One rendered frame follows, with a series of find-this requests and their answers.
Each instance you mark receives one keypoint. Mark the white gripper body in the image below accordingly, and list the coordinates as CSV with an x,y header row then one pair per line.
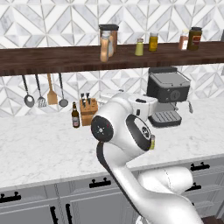
x,y
110,93

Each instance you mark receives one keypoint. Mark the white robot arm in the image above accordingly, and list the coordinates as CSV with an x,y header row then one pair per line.
x,y
122,131

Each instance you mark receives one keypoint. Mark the brown beer bottle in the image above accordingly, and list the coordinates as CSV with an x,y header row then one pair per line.
x,y
75,118

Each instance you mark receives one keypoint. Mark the tan shaker bottle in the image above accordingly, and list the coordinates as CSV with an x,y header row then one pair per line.
x,y
104,48

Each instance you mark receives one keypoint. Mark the yellow-green condiment bottle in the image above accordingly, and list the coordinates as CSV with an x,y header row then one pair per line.
x,y
139,48

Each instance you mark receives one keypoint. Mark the small yellow-green bottle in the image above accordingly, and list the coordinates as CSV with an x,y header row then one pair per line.
x,y
152,143

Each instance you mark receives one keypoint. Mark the red-brown spice shaker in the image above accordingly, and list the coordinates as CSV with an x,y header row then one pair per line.
x,y
183,40

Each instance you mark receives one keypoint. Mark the grey cabinet door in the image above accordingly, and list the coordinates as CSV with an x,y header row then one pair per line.
x,y
96,210
26,215

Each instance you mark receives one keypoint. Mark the wooden knife block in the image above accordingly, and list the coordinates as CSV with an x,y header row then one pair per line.
x,y
87,115

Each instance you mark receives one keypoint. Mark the hanging metal ladle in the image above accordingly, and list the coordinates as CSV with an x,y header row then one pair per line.
x,y
63,102

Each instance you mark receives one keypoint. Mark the black espresso machine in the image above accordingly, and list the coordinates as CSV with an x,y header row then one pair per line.
x,y
167,87

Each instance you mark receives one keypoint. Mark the hanging wooden spatula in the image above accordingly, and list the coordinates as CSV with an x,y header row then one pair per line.
x,y
52,96

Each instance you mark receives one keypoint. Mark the black-lidded brown canister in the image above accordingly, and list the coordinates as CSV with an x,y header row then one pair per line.
x,y
114,29

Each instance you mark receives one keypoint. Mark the yellow jar with silver lid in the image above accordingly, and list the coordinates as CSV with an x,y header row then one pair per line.
x,y
153,42

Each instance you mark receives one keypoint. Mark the hanging slotted metal spatula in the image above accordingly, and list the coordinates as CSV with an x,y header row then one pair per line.
x,y
41,101

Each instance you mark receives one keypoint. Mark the hanging metal spoon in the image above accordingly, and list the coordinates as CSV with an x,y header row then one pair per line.
x,y
29,100

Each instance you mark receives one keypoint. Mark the dark jar with red label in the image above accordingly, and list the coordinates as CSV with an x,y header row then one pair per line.
x,y
194,39

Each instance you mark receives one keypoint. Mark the grey drawer front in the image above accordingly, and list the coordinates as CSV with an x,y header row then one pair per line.
x,y
75,186
211,205
29,195
211,185
214,166

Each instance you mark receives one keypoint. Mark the dark wooden wall shelf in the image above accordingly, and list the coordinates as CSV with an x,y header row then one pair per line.
x,y
58,59

